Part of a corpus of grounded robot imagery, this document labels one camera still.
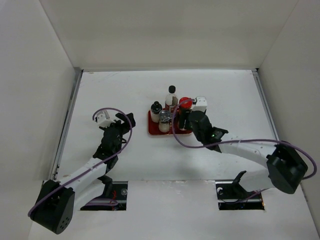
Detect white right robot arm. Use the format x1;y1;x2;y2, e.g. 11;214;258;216
187;110;308;198

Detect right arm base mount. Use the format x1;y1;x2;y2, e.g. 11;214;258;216
215;171;265;211

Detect dark red sauce bottle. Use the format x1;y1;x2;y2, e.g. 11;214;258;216
164;85;178;116

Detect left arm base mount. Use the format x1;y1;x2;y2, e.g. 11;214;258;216
80;175;128;211

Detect red lacquer tray gold rim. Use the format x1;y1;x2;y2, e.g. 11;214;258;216
147;110;193;136

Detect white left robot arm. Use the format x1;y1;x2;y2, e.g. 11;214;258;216
27;107;136;235

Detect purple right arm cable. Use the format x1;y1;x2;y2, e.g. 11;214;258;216
170;98;318;201

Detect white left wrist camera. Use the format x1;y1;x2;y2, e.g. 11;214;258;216
93;110;115;128

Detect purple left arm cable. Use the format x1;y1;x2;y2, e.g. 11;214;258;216
27;107;134;218

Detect white lid spice jar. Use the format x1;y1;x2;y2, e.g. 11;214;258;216
178;117;192;131

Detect black cap clear bottle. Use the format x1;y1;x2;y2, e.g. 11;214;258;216
150;101;163;123

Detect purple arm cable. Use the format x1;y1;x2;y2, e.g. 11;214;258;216
170;98;318;201
27;107;134;218

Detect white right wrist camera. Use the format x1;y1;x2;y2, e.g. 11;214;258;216
191;96;208;113

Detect red lid white jar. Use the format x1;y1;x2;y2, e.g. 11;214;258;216
179;97;193;111

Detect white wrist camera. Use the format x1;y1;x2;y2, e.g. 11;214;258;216
191;96;208;113
93;110;115;128

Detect grey lid spice jar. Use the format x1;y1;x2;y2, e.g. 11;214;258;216
158;110;171;133

